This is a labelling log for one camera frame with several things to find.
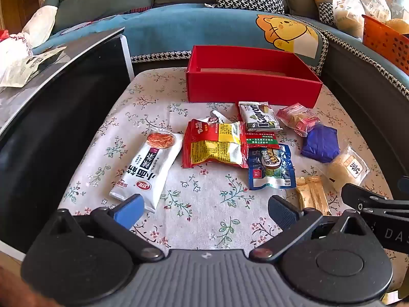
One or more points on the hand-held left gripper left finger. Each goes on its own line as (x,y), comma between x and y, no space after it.
(129,210)

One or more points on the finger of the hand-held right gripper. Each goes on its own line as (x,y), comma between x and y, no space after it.
(367,195)
(404,185)

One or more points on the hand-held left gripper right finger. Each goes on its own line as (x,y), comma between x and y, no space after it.
(281,207)

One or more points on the clear cake packet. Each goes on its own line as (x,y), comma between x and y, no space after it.
(345,168)

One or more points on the long white snack packet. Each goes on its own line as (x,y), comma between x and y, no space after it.
(150,169)

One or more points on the red and yellow snack packet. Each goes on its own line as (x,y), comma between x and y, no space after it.
(211,147)

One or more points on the red cardboard box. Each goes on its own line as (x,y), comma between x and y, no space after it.
(249,89)

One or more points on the golden biscuit packet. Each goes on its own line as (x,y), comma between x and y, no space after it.
(311,195)

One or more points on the blue snack packet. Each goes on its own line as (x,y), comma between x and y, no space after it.
(270,169)

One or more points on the purple snack packet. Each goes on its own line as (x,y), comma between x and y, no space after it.
(321,144)

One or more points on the green and red snack packet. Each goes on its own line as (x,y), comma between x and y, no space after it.
(260,139)

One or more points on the floral tablecloth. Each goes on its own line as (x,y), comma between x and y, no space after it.
(204,198)

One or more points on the pink clear snack packet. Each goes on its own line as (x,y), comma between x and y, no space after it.
(297,118)

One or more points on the green and white wafer packet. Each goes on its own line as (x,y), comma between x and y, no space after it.
(258,116)

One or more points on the black glossy side table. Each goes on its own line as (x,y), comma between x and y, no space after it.
(64,118)

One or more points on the orange plastic basket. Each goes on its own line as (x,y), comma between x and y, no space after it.
(383,43)

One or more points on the blue houndstooth edged sofa cover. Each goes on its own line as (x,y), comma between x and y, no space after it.
(345,33)

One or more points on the flat white paper packet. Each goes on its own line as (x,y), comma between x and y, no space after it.
(28,67)

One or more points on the clear bread bag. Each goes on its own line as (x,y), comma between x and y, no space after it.
(348,12)

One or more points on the white printed plastic bag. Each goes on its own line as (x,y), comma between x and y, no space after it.
(375,1)

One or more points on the blue lion print sofa cover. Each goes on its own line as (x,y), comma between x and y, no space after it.
(191,25)

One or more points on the white and red plastic bag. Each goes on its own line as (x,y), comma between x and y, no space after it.
(14,51)

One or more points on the white cloth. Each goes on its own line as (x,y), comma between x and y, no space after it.
(40,27)

